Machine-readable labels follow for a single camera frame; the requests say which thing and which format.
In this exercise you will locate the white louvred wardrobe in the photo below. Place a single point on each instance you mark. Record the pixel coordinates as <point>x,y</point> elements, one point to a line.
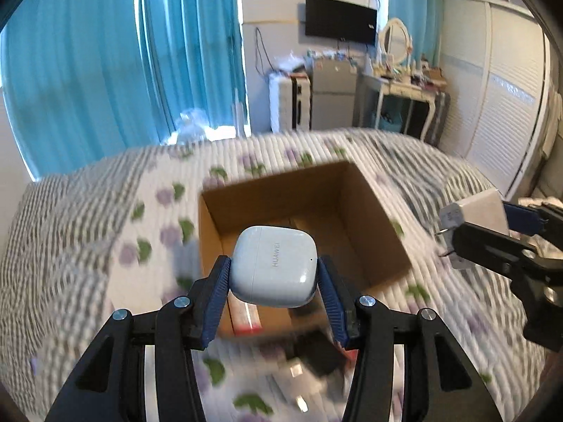
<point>492,96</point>

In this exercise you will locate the blue curtain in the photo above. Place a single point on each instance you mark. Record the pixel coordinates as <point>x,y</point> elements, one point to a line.
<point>193,48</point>
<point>413,4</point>
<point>74,66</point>

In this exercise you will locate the clear plastic bag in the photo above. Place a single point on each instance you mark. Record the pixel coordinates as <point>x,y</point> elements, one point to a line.
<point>189,125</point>

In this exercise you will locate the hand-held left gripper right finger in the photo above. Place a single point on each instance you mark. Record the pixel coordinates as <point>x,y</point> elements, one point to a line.
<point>332,301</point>

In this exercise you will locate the white oval vanity mirror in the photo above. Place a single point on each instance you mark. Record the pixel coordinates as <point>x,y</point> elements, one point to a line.
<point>394,44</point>

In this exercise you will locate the white earbuds case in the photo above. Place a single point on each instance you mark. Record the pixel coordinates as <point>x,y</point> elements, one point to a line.
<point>272,266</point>

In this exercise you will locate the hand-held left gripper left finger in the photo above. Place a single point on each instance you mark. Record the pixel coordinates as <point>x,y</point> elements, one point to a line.
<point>214,299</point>

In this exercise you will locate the small white object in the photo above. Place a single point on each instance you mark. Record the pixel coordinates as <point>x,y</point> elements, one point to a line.
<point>303,378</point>

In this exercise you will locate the brown cardboard box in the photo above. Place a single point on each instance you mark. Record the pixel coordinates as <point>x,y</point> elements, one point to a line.
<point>352,211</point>

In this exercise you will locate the white dressing table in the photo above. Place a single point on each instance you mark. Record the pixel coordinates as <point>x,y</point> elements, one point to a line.
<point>409,90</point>

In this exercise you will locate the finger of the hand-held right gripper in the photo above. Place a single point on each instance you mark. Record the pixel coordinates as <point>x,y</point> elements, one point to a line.
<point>488,246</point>
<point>525,219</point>

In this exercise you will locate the black wall television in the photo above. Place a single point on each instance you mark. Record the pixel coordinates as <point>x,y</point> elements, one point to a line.
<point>341,20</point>

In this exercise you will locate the black flat object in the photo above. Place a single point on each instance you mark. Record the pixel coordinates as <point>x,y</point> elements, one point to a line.
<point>316,351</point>

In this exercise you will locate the white suitcase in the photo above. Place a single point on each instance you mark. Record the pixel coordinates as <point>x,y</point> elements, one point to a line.
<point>280,105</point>

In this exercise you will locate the white charger plug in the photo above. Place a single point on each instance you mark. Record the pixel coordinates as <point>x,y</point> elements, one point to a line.
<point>477,211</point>

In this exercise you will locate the grey mini fridge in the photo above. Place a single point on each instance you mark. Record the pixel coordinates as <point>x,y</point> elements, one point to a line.
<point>334,96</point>

